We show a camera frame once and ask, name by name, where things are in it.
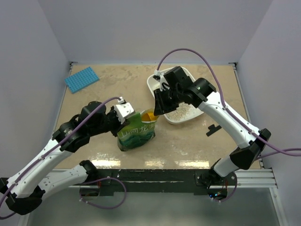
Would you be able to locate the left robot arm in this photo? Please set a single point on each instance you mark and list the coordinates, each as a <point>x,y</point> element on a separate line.
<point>27,189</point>

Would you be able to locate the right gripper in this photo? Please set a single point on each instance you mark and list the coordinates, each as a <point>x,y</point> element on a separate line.
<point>162,107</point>

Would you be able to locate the blue studded plate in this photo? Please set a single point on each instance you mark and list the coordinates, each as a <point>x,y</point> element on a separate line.
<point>81,80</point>

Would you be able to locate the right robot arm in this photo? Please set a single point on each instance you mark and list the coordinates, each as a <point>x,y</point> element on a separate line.
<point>177,87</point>

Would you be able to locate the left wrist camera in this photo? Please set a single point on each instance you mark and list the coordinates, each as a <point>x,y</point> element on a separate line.
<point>124,111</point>

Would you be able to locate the black bag clip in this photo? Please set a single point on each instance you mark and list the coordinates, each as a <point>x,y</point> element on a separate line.
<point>212,129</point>

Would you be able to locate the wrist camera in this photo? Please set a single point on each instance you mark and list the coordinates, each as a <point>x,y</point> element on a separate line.
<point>124,111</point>
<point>159,78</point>

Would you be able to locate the white litter box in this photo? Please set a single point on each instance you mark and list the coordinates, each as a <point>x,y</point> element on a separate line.
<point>151,83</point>

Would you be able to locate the grey cat litter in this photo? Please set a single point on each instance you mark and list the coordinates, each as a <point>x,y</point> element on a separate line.
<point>182,114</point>

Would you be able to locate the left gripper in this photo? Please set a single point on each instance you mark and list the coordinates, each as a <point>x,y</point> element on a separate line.
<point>120,125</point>

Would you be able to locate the yellow plastic scoop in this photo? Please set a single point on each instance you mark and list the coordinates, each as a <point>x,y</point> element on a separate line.
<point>148,115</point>

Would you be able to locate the green litter bag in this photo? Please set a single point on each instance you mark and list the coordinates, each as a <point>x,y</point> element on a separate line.
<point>136,134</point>

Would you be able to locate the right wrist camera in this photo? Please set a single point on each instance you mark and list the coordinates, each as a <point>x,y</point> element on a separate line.
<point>159,78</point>

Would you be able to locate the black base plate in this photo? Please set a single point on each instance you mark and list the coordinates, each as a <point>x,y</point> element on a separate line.
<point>193,181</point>

